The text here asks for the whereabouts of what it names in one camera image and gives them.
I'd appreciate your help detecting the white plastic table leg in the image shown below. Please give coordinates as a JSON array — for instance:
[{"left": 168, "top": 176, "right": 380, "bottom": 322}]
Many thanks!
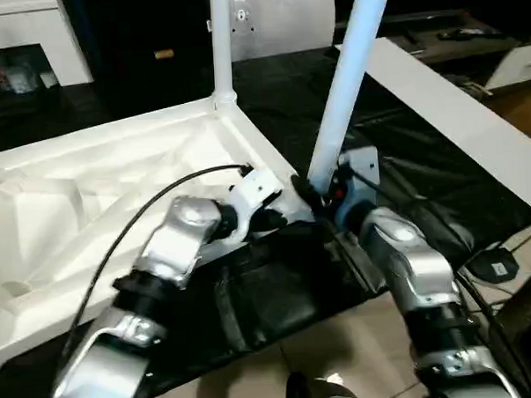
[
  {"left": 207, "top": 0, "right": 240, "bottom": 111},
  {"left": 298, "top": 0, "right": 403, "bottom": 195}
]

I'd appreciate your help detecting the black table mat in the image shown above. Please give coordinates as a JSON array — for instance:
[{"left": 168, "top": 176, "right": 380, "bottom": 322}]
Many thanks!
[{"left": 0, "top": 37, "right": 531, "bottom": 398}]

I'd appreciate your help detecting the grey cushion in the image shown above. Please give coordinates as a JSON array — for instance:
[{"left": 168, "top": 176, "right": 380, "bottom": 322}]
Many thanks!
[{"left": 205, "top": 0, "right": 340, "bottom": 63}]

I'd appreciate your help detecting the black round floor device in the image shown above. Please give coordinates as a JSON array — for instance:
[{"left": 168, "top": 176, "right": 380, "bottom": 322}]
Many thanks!
[{"left": 464, "top": 247, "right": 520, "bottom": 287}]

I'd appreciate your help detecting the dark robot foot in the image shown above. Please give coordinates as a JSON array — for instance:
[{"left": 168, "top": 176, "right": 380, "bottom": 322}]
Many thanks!
[{"left": 284, "top": 368, "right": 361, "bottom": 398}]

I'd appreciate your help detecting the black remote control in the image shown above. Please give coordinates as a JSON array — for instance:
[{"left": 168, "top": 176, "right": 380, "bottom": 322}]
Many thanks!
[{"left": 435, "top": 26, "right": 485, "bottom": 41}]

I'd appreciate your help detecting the black couch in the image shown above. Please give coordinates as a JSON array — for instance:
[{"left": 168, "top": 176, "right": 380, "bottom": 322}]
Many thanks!
[{"left": 62, "top": 0, "right": 531, "bottom": 112}]

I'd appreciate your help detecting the white storage box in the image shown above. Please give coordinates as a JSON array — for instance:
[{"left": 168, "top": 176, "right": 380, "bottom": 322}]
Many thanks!
[{"left": 482, "top": 41, "right": 531, "bottom": 90}]

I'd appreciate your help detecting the white cabinet with glass doors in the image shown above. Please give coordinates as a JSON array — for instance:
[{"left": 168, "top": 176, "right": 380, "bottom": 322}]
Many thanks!
[{"left": 0, "top": 0, "right": 96, "bottom": 93}]

